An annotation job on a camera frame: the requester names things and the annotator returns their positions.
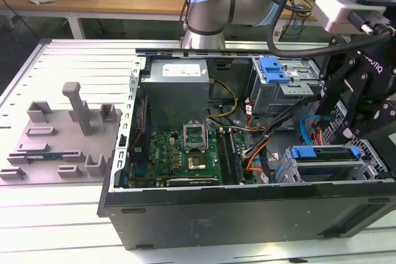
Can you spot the black open PC case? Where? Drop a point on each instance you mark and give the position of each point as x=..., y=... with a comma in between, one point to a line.
x=216, y=220

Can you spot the square chipset chip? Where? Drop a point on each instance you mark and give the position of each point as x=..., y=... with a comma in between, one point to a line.
x=196, y=163

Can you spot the black graphics card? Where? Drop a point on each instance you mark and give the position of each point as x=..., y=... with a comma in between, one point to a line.
x=191, y=182

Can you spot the silver power supply unit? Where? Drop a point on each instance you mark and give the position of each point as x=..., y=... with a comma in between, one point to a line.
x=173, y=97

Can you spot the blue plastic latch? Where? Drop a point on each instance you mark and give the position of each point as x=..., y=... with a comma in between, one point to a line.
x=272, y=69

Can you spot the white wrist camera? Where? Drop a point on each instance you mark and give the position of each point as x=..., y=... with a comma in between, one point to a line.
x=334, y=7

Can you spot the silver optical drive cage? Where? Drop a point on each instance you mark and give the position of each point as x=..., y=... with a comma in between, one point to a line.
x=278, y=97

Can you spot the grey parts rack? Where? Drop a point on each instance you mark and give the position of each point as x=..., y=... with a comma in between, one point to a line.
x=62, y=140

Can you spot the silver disk bay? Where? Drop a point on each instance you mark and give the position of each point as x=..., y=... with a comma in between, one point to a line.
x=328, y=163

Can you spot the CPU socket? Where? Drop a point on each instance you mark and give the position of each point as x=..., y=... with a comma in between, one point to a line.
x=195, y=136

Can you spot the blue RAM stick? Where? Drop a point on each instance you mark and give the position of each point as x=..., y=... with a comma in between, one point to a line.
x=236, y=159

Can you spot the hard disk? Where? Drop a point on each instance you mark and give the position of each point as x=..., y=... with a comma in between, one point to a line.
x=304, y=152

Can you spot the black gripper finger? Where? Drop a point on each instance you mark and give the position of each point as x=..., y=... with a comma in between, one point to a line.
x=377, y=121
x=340, y=69

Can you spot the wooden desk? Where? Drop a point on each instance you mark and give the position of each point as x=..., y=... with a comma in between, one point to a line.
x=123, y=1

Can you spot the green motherboard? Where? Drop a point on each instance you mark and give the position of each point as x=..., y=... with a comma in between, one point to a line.
x=164, y=152

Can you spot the black case fan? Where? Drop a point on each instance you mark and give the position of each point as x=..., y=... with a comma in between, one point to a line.
x=140, y=128

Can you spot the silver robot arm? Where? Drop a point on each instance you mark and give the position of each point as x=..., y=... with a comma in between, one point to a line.
x=210, y=7

